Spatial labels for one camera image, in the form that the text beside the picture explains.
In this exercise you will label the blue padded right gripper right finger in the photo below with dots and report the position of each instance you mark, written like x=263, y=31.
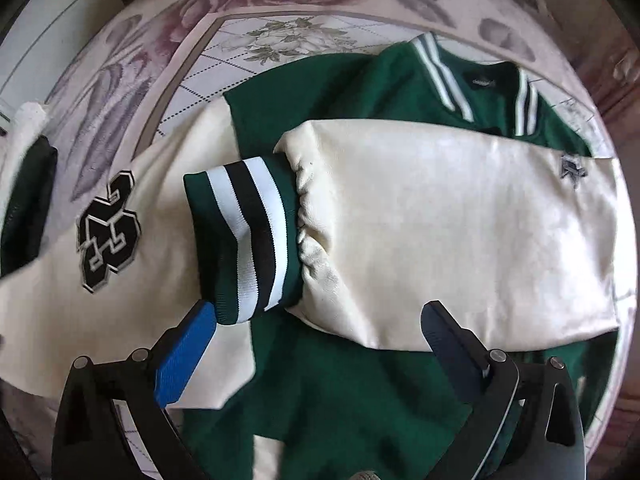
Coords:
x=548, y=440

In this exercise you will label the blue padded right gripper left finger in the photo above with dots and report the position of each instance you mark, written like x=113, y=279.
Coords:
x=89, y=441

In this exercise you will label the green cream varsity jacket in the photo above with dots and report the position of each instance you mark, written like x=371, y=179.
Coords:
x=318, y=207

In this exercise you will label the black folded garment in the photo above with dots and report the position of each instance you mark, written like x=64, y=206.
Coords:
x=28, y=206

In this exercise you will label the white sliding-door wardrobe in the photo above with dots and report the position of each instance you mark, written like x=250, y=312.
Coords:
x=43, y=42

